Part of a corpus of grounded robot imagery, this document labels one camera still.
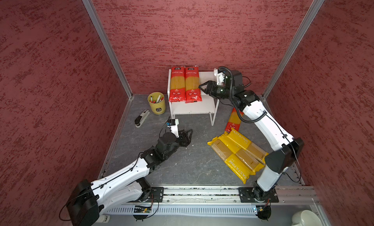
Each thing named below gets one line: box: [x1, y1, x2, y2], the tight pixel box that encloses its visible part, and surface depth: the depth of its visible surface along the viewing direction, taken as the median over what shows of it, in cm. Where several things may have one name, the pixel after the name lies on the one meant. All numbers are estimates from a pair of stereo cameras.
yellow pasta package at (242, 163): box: [207, 136, 265, 185], surface depth 87 cm
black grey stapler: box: [134, 109, 150, 129], surface depth 104 cm
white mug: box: [291, 209, 322, 226], surface depth 64 cm
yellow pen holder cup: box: [147, 91, 166, 115], surface depth 102 cm
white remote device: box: [95, 214, 111, 224], surface depth 66 cm
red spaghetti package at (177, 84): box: [168, 65, 187, 103], surface depth 79 cm
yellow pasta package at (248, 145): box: [224, 127, 269, 165], surface depth 93 cm
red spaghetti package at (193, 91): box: [185, 65, 203, 104], surface depth 78 cm
